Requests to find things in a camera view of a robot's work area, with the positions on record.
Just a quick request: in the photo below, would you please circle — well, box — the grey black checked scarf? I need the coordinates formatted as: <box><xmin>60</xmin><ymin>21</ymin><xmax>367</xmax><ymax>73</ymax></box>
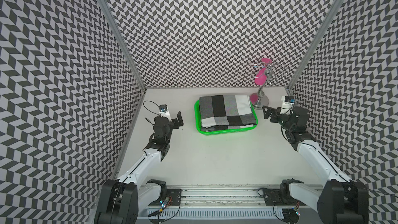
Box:
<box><xmin>199</xmin><ymin>94</ymin><xmax>257</xmax><ymax>128</ymax></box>

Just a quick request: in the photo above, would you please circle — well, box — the green plastic basket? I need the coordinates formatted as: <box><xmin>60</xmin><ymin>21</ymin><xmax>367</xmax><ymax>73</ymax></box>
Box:
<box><xmin>194</xmin><ymin>95</ymin><xmax>259</xmax><ymax>135</ymax></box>

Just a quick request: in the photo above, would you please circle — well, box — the navy striped scarf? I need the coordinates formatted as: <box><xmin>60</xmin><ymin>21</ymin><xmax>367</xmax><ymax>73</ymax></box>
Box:
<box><xmin>201</xmin><ymin>124</ymin><xmax>256</xmax><ymax>132</ymax></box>

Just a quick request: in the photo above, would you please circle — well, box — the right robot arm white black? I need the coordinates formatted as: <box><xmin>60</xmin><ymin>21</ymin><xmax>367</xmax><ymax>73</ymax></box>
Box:
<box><xmin>262</xmin><ymin>106</ymin><xmax>369</xmax><ymax>224</ymax></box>

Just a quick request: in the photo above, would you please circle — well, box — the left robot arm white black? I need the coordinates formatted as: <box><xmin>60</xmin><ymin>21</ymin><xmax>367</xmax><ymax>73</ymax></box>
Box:
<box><xmin>93</xmin><ymin>111</ymin><xmax>184</xmax><ymax>224</ymax></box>

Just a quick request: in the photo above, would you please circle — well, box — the chrome glass holder stand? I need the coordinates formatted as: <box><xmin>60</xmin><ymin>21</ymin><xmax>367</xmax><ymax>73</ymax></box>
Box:
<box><xmin>249</xmin><ymin>63</ymin><xmax>274</xmax><ymax>110</ymax></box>

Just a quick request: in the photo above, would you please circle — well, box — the pink plastic wine glass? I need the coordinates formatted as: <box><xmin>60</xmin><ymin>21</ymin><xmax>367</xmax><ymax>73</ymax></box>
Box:
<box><xmin>254</xmin><ymin>58</ymin><xmax>273</xmax><ymax>86</ymax></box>

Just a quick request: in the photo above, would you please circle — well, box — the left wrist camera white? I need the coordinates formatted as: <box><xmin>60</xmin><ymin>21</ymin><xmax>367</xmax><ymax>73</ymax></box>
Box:
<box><xmin>159</xmin><ymin>104</ymin><xmax>172</xmax><ymax>121</ymax></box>

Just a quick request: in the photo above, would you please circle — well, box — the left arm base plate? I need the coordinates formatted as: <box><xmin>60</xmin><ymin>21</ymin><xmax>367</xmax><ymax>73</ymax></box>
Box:
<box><xmin>151</xmin><ymin>188</ymin><xmax>182</xmax><ymax>206</ymax></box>

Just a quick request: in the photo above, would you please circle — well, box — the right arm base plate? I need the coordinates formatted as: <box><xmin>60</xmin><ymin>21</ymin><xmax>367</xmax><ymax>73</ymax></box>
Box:
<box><xmin>262</xmin><ymin>188</ymin><xmax>297</xmax><ymax>206</ymax></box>

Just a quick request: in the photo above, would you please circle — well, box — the aluminium front rail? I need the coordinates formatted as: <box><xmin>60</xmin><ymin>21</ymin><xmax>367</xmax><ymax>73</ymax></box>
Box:
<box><xmin>138</xmin><ymin>180</ymin><xmax>307</xmax><ymax>209</ymax></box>

